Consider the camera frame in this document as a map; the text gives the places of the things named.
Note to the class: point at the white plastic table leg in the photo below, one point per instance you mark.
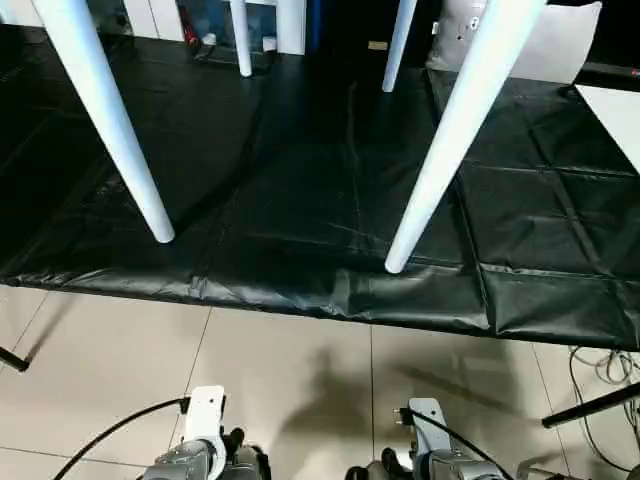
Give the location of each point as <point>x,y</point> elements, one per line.
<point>105,120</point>
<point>242,35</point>
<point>397,45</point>
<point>450,140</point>

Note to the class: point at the black metal stand bar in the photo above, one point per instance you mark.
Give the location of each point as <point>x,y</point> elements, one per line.
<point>590,406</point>

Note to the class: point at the black table mat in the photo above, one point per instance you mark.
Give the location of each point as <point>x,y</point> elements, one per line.
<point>300,200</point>

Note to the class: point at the white flat board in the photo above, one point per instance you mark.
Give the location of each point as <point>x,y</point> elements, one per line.
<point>612,120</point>

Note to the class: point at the gold label sticker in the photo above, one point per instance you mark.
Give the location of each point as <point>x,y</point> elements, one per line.
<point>377,45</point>

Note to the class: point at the black cabinet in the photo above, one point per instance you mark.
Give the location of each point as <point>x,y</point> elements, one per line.
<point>360,30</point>

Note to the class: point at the white glass-door cabinet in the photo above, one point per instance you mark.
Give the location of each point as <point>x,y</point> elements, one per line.
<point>150,20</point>

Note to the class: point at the grey cushion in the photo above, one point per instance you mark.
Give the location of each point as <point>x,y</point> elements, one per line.
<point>550,45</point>

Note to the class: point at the black low furniture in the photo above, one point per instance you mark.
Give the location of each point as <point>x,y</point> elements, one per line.
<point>615,72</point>

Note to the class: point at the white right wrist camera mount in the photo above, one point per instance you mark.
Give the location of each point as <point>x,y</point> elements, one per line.
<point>430,425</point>

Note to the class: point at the chrome metal floor frame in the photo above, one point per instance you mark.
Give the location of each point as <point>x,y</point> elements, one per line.
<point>537,470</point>

